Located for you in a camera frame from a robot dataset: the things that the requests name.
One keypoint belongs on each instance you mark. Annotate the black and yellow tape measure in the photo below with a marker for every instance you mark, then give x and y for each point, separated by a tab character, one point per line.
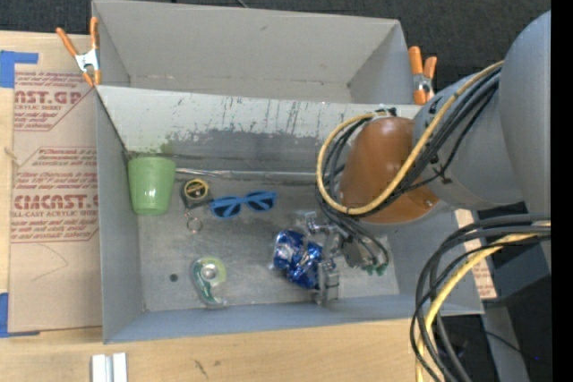
195	190

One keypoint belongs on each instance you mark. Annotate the green plastic cup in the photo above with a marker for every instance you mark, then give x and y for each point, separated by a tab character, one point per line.
150	185

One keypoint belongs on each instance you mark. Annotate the grey metal bin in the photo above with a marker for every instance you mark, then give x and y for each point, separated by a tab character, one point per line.
250	129

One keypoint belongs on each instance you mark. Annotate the blue sunglasses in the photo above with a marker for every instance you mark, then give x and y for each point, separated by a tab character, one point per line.
226	207

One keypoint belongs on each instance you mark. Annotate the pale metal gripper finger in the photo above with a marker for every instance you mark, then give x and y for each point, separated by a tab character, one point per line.
323	231
328	277

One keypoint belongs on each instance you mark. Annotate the blue foil packet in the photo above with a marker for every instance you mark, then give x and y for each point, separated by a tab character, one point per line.
291	252

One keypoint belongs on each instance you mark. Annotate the clear green tape dispenser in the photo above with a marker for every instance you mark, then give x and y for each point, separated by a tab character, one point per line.
208	275

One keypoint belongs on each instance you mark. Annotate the brown cardboard board red print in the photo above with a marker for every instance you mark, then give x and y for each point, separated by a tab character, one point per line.
53	264

